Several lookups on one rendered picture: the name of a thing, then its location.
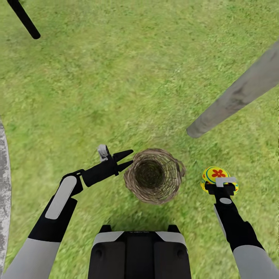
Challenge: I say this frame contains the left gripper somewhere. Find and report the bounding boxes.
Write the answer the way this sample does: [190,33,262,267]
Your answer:
[93,150,134,182]

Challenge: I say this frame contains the easter egg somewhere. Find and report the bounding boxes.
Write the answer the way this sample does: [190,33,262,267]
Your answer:
[202,166,230,184]
[232,183,238,195]
[200,180,209,193]

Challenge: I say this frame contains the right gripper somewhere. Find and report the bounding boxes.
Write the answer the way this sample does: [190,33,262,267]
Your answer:
[205,181,234,196]

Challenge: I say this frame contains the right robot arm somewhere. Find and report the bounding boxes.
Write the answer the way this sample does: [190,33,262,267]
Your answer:
[205,177,279,279]

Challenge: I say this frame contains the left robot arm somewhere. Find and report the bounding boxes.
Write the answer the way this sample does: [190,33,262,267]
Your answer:
[1,145,134,279]

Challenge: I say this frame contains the wicker basket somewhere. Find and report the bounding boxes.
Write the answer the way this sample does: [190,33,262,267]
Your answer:
[124,148,186,205]

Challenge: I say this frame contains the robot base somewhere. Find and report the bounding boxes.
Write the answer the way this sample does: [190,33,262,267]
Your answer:
[88,225,191,279]

